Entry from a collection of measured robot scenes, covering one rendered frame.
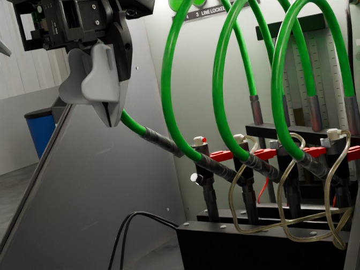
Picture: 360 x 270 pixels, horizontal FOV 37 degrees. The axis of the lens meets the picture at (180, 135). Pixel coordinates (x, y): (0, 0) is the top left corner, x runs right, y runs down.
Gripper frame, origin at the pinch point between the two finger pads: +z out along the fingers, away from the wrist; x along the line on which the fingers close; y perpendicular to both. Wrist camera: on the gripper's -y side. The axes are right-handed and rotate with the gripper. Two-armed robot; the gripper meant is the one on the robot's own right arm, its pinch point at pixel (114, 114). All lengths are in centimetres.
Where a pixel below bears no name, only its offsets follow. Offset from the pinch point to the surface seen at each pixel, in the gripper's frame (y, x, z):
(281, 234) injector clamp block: -24.7, 3.4, 24.8
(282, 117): -14.3, 12.7, 4.7
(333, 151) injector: -27.6, 12.3, 12.8
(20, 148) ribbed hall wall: -390, -614, 97
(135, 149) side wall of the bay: -45, -43, 16
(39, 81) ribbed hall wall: -449, -612, 12
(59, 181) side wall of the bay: -22, -43, 16
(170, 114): -13.2, -3.3, 2.9
